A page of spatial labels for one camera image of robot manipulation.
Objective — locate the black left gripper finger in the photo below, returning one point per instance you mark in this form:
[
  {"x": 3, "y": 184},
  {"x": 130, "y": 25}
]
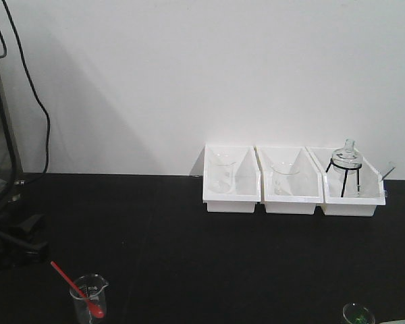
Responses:
[
  {"x": 37, "y": 254},
  {"x": 29, "y": 226}
]

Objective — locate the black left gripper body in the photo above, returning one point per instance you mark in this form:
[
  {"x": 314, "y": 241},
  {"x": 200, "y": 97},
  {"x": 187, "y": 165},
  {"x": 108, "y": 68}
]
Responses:
[{"x": 11, "y": 255}]

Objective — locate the red plastic spoon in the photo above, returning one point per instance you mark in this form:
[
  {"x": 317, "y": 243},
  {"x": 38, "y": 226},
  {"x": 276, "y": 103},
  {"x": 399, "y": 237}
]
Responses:
[{"x": 93, "y": 309}]

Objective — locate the green plastic spoon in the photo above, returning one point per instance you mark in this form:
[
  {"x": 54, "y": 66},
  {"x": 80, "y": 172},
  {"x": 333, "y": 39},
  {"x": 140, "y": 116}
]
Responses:
[{"x": 361, "y": 319}]

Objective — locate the glass beaker front left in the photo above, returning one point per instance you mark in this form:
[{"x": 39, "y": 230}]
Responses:
[{"x": 93, "y": 286}]

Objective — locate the glass beaker in left bin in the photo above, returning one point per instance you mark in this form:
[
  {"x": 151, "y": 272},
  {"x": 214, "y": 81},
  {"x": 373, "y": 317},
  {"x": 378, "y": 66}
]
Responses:
[{"x": 221, "y": 173}]

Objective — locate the glass beaker in bin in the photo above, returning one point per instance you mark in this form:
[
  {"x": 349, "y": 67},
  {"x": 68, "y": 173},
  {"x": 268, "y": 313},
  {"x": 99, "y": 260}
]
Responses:
[
  {"x": 283, "y": 174},
  {"x": 221, "y": 173}
]

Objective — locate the left white storage bin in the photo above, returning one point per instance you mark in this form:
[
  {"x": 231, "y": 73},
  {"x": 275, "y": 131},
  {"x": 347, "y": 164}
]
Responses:
[{"x": 245, "y": 193}]

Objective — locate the white storage bin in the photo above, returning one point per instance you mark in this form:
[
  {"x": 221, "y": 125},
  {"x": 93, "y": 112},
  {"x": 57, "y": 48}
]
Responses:
[
  {"x": 307, "y": 188},
  {"x": 372, "y": 191},
  {"x": 245, "y": 193}
]

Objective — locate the glass beaker in middle bin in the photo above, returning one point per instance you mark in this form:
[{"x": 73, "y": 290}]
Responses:
[{"x": 283, "y": 174}]

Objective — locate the middle white storage bin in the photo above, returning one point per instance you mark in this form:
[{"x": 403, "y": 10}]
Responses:
[{"x": 307, "y": 188}]

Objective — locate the right white storage bin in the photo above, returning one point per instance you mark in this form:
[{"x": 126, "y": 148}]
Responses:
[{"x": 372, "y": 191}]

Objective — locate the glass beaker front right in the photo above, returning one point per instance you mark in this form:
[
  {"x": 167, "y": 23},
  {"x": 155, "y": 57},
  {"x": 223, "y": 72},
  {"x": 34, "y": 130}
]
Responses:
[{"x": 351, "y": 310}]

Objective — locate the round glass flask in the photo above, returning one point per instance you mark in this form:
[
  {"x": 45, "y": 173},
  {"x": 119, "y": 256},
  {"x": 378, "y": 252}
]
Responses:
[{"x": 346, "y": 157}]

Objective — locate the glass test tube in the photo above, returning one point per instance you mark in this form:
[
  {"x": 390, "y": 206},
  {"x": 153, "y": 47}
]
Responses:
[{"x": 387, "y": 169}]

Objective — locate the black wire tripod stand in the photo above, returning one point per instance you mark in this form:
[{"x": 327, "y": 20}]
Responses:
[{"x": 346, "y": 170}]

